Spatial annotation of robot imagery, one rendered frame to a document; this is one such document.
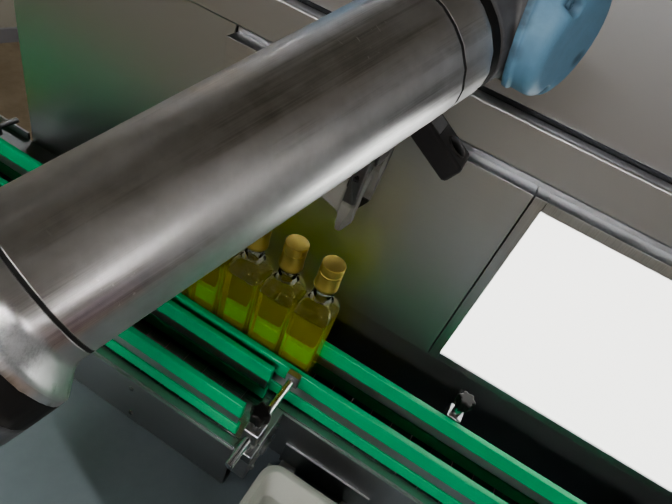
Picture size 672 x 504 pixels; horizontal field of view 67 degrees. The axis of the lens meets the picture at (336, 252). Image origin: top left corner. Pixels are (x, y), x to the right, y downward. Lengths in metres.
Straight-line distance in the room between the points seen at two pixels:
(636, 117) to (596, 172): 0.07
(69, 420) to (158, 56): 0.61
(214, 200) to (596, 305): 0.62
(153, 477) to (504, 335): 0.59
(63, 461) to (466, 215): 0.72
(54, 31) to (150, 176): 0.90
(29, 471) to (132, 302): 0.75
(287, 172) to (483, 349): 0.66
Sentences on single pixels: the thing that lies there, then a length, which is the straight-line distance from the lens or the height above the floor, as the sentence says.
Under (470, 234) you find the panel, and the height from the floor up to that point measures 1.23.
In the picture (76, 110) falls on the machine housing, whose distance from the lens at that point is 1.14.
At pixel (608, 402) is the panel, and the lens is 0.87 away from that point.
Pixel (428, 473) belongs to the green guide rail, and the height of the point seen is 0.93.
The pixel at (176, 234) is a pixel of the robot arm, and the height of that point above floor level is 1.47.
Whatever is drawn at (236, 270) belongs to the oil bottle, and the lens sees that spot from 0.75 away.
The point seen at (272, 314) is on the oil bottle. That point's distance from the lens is 0.76.
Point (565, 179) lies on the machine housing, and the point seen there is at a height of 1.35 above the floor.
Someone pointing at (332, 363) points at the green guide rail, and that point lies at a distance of 0.86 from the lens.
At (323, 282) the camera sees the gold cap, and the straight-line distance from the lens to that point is 0.68.
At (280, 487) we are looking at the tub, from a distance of 0.89.
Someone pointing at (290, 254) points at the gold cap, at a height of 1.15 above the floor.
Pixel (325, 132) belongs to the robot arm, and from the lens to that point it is 0.23.
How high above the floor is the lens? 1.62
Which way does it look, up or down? 41 degrees down
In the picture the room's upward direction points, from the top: 21 degrees clockwise
